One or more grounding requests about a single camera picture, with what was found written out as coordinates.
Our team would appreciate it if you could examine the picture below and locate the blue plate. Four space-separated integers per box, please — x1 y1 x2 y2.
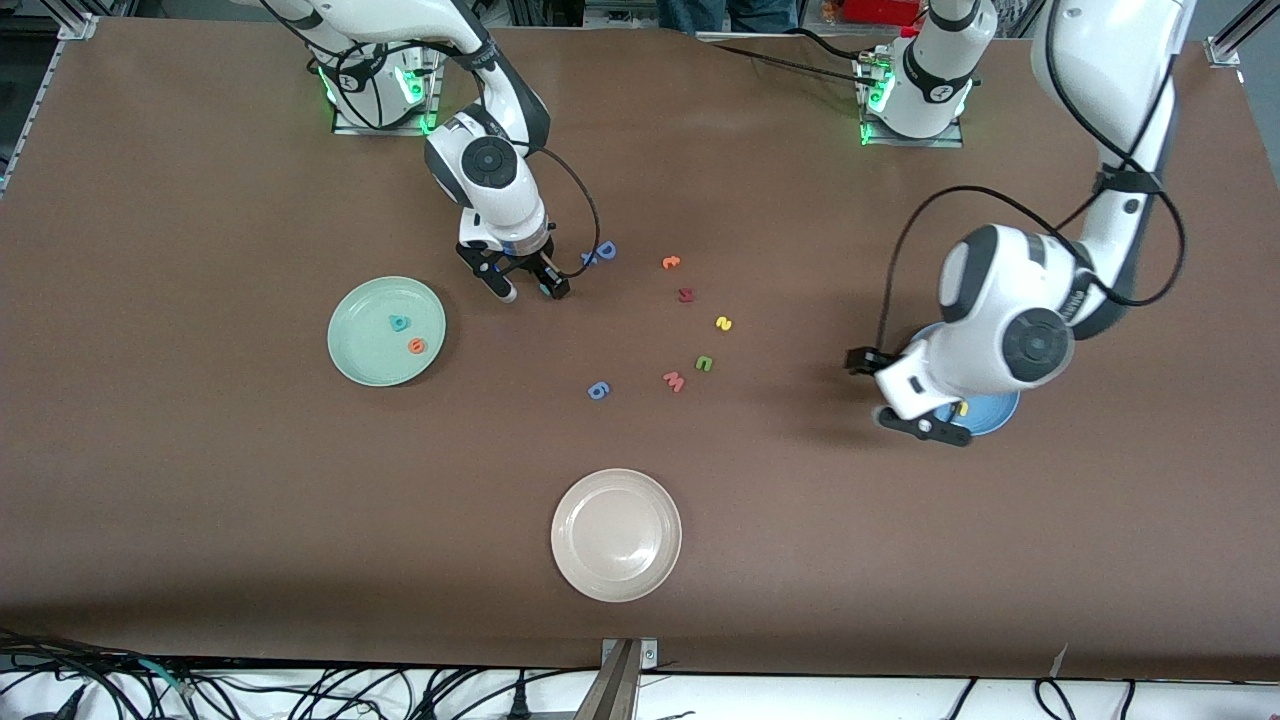
905 322 1022 438

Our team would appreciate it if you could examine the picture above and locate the mint green plate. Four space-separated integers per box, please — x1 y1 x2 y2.
327 276 447 388

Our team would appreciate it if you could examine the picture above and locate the beige plate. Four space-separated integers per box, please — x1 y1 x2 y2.
550 468 683 604

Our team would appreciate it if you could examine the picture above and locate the person in blue jeans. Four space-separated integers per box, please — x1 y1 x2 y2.
655 0 801 33

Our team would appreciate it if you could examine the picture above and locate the red box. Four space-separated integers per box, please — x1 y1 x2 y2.
845 0 926 26

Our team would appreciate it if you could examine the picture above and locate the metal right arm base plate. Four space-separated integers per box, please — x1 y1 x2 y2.
332 60 441 136

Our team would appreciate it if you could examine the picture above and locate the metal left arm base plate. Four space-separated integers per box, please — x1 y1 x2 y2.
858 50 966 149

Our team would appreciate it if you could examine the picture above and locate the metal table edge bracket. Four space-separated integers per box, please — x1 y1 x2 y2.
600 638 659 671

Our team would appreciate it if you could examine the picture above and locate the dark metal post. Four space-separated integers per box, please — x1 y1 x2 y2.
575 640 641 720

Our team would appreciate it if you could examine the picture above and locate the aluminium frame profile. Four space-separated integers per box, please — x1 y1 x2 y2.
0 0 101 196
1205 0 1280 69

